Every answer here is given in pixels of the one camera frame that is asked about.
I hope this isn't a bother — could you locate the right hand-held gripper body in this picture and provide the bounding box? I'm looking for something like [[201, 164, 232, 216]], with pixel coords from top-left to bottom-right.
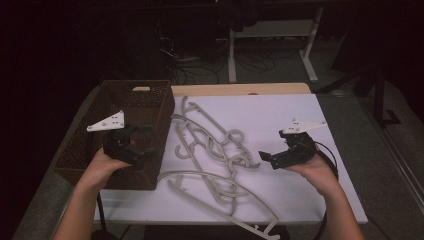
[[278, 118, 328, 168]]

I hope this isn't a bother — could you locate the wooden table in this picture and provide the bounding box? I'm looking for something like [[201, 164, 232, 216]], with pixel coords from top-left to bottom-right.
[[170, 82, 312, 98]]

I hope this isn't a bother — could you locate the tangle of black floor cables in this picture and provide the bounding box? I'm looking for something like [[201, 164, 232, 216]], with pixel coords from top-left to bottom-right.
[[159, 31, 278, 86]]

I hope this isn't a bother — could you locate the white board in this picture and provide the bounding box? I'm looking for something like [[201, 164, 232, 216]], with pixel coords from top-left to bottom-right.
[[94, 93, 369, 225]]

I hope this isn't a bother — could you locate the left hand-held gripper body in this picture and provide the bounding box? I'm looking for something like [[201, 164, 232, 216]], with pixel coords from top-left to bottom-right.
[[86, 110, 148, 168]]

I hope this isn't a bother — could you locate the dark hanging cloth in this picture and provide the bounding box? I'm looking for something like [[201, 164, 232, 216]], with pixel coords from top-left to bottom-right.
[[216, 0, 262, 33]]

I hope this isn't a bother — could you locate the white metal desk frame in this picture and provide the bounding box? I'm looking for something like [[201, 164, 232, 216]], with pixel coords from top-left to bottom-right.
[[227, 5, 325, 84]]

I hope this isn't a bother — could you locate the brown woven basket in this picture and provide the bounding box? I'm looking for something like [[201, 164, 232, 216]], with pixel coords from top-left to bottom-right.
[[53, 79, 176, 192]]

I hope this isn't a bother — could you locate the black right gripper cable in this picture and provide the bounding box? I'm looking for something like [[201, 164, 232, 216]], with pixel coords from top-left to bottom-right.
[[313, 141, 340, 240]]

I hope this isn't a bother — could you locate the dark metal stand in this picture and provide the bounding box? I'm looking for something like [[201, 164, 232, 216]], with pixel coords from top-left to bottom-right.
[[314, 56, 403, 129]]

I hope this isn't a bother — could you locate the person's right hand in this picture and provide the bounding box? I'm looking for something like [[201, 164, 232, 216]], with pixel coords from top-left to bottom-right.
[[285, 152, 342, 198]]

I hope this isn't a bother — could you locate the person's left hand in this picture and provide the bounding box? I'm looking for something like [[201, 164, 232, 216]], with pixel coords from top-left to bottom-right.
[[83, 146, 133, 194]]

